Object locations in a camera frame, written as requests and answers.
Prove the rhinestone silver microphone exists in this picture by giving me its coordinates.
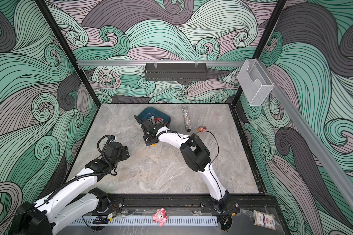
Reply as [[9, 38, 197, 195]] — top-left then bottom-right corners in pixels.
[[181, 106, 192, 132]]

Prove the aluminium rail right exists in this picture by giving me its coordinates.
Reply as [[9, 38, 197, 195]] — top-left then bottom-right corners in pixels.
[[256, 60, 353, 212]]

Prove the teal storage box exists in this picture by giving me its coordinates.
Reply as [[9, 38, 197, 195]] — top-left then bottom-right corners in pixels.
[[138, 107, 172, 126]]

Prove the clear plastic wall holder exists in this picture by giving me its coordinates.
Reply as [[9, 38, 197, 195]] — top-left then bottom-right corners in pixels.
[[237, 59, 274, 106]]

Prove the black corner frame post right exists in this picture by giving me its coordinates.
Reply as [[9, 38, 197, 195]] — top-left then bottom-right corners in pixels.
[[232, 1, 287, 107]]

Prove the black corner frame post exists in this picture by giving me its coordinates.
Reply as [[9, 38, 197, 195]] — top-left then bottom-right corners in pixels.
[[232, 1, 287, 107], [35, 0, 101, 109]]

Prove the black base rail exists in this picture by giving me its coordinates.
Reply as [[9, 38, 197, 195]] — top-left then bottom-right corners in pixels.
[[108, 193, 278, 213]]

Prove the black wall tray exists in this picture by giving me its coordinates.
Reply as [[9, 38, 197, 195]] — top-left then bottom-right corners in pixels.
[[144, 63, 208, 81]]

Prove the pink pig plush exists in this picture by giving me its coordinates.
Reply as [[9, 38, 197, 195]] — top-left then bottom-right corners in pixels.
[[153, 208, 168, 227]]

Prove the pink strawberry bear toy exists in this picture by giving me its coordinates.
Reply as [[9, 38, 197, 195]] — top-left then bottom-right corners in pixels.
[[198, 126, 207, 132]]

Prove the black corner frame post left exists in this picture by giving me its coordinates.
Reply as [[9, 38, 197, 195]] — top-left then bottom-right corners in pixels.
[[35, 0, 101, 109]]

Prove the badge card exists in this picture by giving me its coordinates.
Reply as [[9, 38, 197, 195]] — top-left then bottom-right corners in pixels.
[[253, 210, 277, 230]]

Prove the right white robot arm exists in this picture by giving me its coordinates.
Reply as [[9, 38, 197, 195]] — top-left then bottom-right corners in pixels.
[[134, 115, 230, 208]]

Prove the aluminium rail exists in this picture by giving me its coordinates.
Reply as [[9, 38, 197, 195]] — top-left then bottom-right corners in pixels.
[[256, 60, 353, 212], [76, 60, 245, 67]]

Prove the white slotted cable duct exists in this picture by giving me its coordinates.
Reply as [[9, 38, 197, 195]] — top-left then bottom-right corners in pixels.
[[70, 215, 218, 227]]

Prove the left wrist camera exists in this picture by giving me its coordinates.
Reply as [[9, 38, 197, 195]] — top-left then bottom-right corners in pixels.
[[104, 142, 130, 164]]

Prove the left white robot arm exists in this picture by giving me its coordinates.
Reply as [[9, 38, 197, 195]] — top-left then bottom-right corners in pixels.
[[9, 142, 129, 235]]

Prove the aluminium rail back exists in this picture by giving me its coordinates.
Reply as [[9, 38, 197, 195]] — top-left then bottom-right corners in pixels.
[[76, 60, 245, 67]]

